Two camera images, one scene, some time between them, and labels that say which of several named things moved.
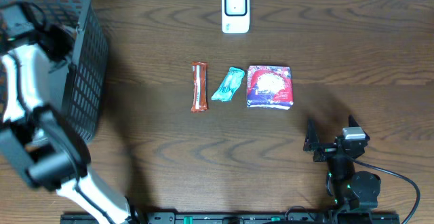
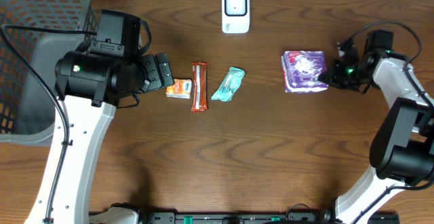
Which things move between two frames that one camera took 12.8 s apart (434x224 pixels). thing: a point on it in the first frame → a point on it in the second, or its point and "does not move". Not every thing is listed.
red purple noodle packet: (269, 87) → (301, 70)
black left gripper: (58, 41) → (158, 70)
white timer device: (235, 10) does not move
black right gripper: (312, 144) → (331, 76)
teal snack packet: (228, 85) does not move
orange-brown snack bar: (199, 86) does not move
